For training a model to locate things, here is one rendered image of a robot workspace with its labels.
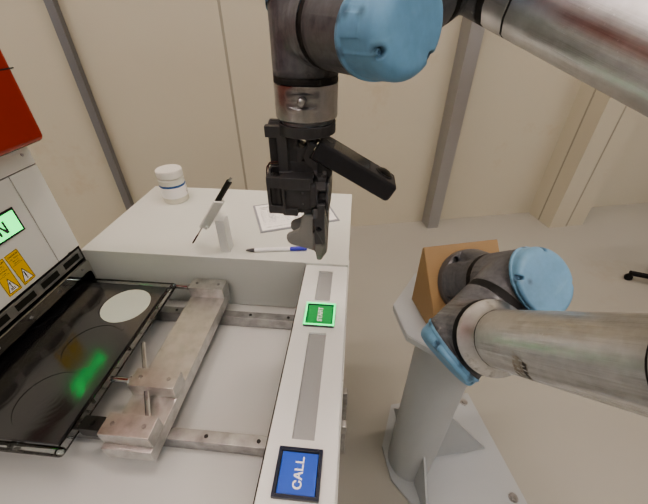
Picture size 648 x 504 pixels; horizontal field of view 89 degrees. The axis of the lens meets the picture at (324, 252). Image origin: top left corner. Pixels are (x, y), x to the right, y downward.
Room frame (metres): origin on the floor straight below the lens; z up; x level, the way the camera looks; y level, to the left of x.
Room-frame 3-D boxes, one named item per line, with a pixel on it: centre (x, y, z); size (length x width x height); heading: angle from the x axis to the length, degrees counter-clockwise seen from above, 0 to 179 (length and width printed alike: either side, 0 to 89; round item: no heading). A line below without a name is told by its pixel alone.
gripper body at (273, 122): (0.43, 0.03, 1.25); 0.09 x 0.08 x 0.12; 85
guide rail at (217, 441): (0.27, 0.33, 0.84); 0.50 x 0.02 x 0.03; 85
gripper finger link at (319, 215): (0.40, 0.01, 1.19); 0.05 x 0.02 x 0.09; 175
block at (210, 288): (0.57, 0.27, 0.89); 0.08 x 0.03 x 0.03; 85
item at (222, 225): (0.63, 0.24, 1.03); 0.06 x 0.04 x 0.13; 85
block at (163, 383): (0.33, 0.29, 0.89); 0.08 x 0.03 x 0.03; 85
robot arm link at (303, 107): (0.43, 0.02, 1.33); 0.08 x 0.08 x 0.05
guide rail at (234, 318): (0.54, 0.30, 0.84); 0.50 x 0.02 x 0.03; 85
